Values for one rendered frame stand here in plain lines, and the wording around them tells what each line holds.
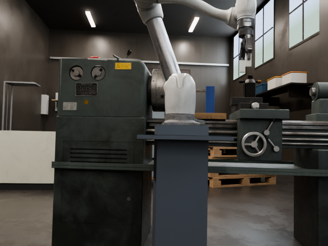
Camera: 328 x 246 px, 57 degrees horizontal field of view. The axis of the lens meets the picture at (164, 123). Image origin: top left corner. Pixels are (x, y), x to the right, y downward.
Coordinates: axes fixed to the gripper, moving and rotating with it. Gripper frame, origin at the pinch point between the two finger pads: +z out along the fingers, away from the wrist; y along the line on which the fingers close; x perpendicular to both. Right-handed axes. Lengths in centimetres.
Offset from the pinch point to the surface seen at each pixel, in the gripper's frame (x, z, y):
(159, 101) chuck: -48, 13, -51
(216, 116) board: -8.8, 23.4, -43.2
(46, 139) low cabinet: -205, 46, -231
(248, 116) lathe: 9.1, 23.5, -30.4
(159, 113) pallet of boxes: -62, 3, -314
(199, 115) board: -20, 23, -44
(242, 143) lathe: 6, 40, -31
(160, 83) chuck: -47, 1, -47
